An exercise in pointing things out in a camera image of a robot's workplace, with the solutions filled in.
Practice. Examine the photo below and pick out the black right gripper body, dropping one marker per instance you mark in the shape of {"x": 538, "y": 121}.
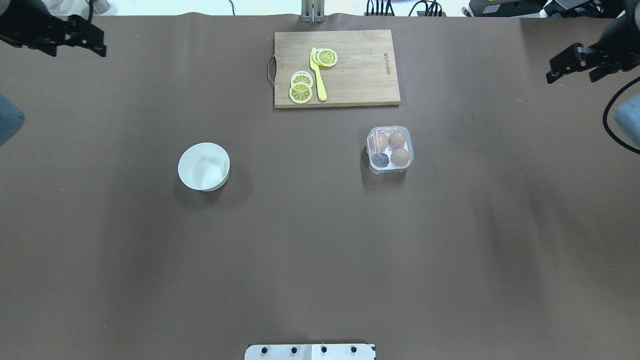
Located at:
{"x": 618, "y": 36}

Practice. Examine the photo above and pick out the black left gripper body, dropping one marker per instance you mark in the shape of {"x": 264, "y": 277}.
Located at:
{"x": 26, "y": 21}

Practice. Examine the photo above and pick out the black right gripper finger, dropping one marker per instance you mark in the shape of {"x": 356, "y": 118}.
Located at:
{"x": 575, "y": 58}
{"x": 603, "y": 70}

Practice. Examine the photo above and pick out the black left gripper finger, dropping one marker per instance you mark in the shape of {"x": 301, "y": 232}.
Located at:
{"x": 82, "y": 47}
{"x": 83, "y": 33}

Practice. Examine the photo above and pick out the clear plastic egg box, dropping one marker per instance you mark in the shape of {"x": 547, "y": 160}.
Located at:
{"x": 380, "y": 163}

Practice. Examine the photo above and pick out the brown egg from bowl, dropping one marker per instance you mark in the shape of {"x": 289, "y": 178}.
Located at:
{"x": 379, "y": 142}

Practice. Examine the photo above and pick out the brown egg front left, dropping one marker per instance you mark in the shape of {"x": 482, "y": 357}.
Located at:
{"x": 397, "y": 140}

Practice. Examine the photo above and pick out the brown egg rear left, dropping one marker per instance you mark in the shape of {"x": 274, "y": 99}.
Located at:
{"x": 400, "y": 157}

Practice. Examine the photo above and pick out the power strip with plugs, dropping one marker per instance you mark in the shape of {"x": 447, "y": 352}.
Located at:
{"x": 400, "y": 8}

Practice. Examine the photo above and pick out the white bowl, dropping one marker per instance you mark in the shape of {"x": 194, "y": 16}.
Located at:
{"x": 204, "y": 167}

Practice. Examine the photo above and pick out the lemon slice middle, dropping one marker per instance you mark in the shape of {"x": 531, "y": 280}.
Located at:
{"x": 302, "y": 77}

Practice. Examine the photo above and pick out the wooden cutting board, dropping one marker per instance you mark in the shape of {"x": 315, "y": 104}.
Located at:
{"x": 364, "y": 75}

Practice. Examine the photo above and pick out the yellow plastic knife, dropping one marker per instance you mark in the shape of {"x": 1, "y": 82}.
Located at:
{"x": 321, "y": 90}

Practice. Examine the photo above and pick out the lemon slice under near knife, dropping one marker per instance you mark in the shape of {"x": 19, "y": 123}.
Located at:
{"x": 316, "y": 57}

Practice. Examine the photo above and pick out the metal board handle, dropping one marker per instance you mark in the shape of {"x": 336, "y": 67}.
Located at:
{"x": 271, "y": 69}

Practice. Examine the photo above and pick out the aluminium frame post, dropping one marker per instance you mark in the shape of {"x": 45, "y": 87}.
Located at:
{"x": 313, "y": 11}

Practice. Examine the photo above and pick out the white metal mount base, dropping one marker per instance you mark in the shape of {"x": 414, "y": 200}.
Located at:
{"x": 311, "y": 351}

